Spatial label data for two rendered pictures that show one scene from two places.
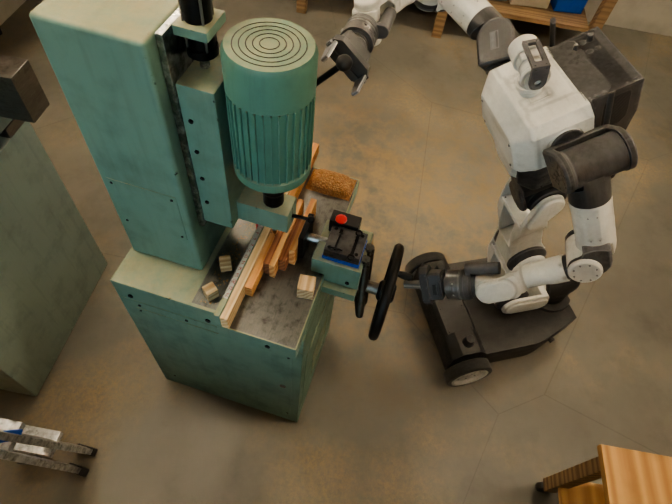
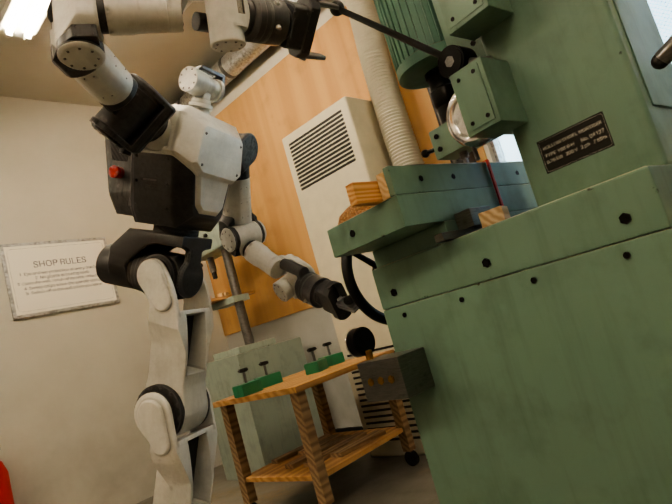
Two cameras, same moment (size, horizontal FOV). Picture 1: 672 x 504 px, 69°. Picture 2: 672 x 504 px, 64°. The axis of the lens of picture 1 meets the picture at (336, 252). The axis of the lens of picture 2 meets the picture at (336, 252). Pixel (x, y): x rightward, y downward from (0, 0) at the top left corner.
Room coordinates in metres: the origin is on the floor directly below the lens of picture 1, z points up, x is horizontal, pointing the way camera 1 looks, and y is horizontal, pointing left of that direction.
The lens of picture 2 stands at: (1.90, 0.67, 0.71)
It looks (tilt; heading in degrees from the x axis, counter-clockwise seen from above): 7 degrees up; 220
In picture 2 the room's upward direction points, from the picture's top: 16 degrees counter-clockwise
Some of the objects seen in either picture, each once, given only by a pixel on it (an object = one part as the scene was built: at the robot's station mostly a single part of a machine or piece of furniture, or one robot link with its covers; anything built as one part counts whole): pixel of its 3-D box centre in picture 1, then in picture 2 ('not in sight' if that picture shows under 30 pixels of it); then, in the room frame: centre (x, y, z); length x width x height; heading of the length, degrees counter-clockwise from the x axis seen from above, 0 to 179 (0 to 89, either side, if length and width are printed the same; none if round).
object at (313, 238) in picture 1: (316, 239); not in sight; (0.77, 0.06, 0.95); 0.09 x 0.07 x 0.09; 171
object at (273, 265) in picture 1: (287, 236); not in sight; (0.78, 0.14, 0.93); 0.24 x 0.01 x 0.06; 171
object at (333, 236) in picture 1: (346, 237); not in sight; (0.76, -0.02, 0.99); 0.13 x 0.11 x 0.06; 171
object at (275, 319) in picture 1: (311, 254); (441, 222); (0.77, 0.07, 0.87); 0.61 x 0.30 x 0.06; 171
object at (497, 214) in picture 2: not in sight; (495, 217); (0.96, 0.27, 0.82); 0.04 x 0.04 x 0.03; 6
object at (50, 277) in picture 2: not in sight; (62, 275); (0.43, -2.76, 1.48); 0.64 x 0.02 x 0.46; 178
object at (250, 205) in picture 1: (267, 209); (465, 136); (0.78, 0.19, 1.03); 0.14 x 0.07 x 0.09; 81
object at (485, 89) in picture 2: not in sight; (487, 99); (0.96, 0.33, 1.02); 0.09 x 0.07 x 0.12; 171
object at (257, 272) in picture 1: (286, 211); (448, 187); (0.87, 0.16, 0.92); 0.56 x 0.02 x 0.04; 171
